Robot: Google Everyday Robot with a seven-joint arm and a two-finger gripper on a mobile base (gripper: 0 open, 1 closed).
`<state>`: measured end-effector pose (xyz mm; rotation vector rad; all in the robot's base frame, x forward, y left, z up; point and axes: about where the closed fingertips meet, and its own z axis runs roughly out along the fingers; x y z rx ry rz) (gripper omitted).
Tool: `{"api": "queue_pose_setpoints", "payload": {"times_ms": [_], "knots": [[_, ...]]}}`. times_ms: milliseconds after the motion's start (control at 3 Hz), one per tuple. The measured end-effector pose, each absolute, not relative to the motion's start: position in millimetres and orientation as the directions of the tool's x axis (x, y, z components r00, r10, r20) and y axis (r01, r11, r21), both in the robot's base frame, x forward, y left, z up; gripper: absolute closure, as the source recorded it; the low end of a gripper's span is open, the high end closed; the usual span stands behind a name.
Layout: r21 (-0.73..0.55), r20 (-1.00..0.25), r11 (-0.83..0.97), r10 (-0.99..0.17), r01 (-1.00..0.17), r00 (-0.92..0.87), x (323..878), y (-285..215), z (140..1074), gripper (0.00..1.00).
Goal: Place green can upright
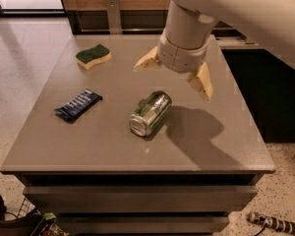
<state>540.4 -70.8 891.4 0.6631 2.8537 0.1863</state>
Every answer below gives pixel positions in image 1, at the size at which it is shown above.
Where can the green and yellow sponge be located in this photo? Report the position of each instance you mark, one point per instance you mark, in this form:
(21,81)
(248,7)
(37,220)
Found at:
(93,56)

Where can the green soda can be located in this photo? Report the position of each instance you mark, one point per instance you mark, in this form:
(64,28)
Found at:
(150,113)

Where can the blue snack bar wrapper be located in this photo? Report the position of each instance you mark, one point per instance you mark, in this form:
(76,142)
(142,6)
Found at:
(77,106)

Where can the left metal bracket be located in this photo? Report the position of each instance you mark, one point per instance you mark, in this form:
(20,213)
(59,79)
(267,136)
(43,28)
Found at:
(113,16)

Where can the black and white striped tool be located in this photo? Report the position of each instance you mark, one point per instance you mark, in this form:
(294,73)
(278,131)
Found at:
(271,222)

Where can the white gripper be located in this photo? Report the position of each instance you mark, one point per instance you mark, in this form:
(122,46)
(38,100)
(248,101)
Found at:
(180,57)

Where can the lower grey drawer front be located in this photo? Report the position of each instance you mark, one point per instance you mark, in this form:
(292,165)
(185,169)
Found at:
(143,224)

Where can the grey drawer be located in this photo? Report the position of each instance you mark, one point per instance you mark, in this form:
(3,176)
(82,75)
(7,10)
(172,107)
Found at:
(112,199)
(143,224)

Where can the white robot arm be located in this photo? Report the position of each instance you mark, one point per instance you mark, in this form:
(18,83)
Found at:
(183,44)

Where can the upper grey drawer front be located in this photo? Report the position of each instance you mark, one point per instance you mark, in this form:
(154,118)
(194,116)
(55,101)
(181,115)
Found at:
(112,199)

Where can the horizontal metal rail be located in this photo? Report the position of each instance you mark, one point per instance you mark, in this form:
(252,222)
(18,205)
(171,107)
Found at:
(218,32)

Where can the dark basket with items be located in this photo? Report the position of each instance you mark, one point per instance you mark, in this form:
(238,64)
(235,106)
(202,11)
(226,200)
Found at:
(32,223)

